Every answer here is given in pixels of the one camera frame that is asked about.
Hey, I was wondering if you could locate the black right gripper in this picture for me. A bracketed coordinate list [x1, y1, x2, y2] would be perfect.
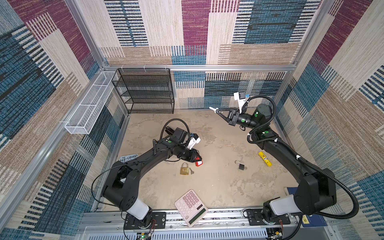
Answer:
[215, 106, 259, 130]

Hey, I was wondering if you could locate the red padlock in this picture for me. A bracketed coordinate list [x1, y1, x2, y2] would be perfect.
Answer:
[195, 157, 203, 167]

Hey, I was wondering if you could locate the brass padlock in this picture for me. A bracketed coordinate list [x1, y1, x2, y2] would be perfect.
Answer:
[180, 163, 190, 176]

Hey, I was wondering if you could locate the small black padlock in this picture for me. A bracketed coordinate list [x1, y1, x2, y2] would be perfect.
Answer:
[235, 161, 247, 171]

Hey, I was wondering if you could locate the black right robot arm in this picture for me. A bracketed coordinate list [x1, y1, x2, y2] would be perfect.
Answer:
[213, 93, 359, 224]

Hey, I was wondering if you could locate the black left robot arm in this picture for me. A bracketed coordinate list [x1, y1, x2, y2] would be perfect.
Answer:
[101, 118, 202, 227]

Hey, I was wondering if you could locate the pink calculator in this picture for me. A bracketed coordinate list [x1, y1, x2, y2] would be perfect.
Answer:
[175, 190, 208, 227]

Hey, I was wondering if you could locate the yellow marker pen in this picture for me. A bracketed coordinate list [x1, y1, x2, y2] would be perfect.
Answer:
[259, 152, 272, 167]

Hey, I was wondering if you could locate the colourful paperback book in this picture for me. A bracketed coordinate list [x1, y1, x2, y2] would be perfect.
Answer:
[119, 154, 139, 163]

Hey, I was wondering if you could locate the blue book with yellow label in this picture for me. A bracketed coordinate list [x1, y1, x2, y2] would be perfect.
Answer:
[285, 187, 328, 228]

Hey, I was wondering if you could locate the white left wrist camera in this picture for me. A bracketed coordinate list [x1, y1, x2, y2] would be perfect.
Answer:
[187, 134, 201, 150]

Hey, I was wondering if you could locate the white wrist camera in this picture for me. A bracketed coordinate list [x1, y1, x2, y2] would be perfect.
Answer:
[187, 134, 201, 150]
[234, 92, 250, 114]

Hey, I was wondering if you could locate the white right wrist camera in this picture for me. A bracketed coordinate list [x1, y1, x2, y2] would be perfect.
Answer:
[234, 92, 250, 114]

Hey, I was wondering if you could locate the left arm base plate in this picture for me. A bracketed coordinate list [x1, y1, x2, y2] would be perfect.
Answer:
[124, 212, 167, 230]

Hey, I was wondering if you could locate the black wire shelf rack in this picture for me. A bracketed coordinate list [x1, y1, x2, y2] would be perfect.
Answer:
[112, 68, 175, 114]

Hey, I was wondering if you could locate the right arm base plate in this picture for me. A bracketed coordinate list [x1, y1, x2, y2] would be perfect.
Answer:
[243, 209, 291, 226]

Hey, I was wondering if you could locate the white wire mesh basket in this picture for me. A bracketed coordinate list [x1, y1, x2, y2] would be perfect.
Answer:
[65, 72, 115, 135]

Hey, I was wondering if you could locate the aluminium mounting rail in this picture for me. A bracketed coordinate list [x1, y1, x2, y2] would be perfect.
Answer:
[78, 207, 298, 233]

